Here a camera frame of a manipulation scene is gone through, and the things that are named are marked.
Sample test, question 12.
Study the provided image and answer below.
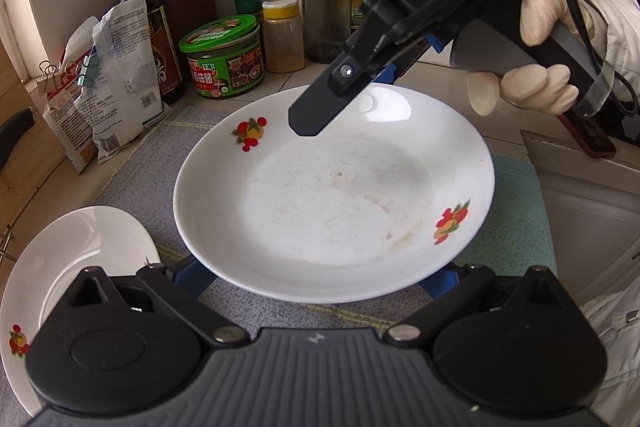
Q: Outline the white plate fruit decal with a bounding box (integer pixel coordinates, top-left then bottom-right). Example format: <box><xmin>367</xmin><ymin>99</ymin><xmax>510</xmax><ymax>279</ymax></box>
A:
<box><xmin>172</xmin><ymin>83</ymin><xmax>495</xmax><ymax>303</ymax></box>

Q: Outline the right white sleeve forearm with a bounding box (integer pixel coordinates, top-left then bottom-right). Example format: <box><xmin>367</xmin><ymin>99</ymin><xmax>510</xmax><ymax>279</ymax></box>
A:
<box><xmin>579</xmin><ymin>0</ymin><xmax>639</xmax><ymax>94</ymax></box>

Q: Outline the right gloved hand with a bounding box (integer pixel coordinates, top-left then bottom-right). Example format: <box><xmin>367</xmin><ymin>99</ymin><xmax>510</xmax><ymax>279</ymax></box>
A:
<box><xmin>466</xmin><ymin>0</ymin><xmax>578</xmax><ymax>116</ymax></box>

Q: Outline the yellow lid spice jar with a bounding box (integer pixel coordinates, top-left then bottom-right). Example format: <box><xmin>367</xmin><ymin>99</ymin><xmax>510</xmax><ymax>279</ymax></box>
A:
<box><xmin>262</xmin><ymin>0</ymin><xmax>305</xmax><ymax>74</ymax></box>

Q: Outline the grey checked dish mat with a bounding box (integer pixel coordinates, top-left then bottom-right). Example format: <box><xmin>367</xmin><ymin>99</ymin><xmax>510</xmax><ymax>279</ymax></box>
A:
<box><xmin>0</xmin><ymin>105</ymin><xmax>442</xmax><ymax>427</ymax></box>

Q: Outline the red cap glass bottle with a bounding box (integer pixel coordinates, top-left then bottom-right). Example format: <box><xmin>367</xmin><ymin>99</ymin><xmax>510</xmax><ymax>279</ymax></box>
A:
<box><xmin>303</xmin><ymin>0</ymin><xmax>350</xmax><ymax>64</ymax></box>

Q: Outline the green lid sauce jar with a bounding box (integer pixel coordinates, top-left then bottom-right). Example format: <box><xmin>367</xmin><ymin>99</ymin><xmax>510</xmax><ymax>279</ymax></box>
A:
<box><xmin>179</xmin><ymin>14</ymin><xmax>265</xmax><ymax>100</ymax></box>

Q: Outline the green cap small jar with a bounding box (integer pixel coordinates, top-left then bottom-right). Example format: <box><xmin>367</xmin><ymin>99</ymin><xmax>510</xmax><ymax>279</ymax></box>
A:
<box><xmin>233</xmin><ymin>0</ymin><xmax>264</xmax><ymax>24</ymax></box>

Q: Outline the teal cloth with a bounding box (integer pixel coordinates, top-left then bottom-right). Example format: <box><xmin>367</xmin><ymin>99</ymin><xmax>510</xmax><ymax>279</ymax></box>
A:
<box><xmin>454</xmin><ymin>155</ymin><xmax>558</xmax><ymax>277</ymax></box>

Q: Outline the dark soy sauce bottle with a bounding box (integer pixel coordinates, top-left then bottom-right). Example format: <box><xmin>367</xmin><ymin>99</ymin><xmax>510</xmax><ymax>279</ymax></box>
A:
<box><xmin>119</xmin><ymin>0</ymin><xmax>186</xmax><ymax>105</ymax></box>

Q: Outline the white plastic seasoning bag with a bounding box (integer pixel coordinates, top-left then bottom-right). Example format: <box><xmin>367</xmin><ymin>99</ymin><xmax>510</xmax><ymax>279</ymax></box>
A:
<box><xmin>74</xmin><ymin>0</ymin><xmax>165</xmax><ymax>162</ymax></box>

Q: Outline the red white clipped bag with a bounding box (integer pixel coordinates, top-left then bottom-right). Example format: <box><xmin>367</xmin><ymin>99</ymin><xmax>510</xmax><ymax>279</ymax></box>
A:
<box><xmin>38</xmin><ymin>16</ymin><xmax>98</xmax><ymax>172</ymax></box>

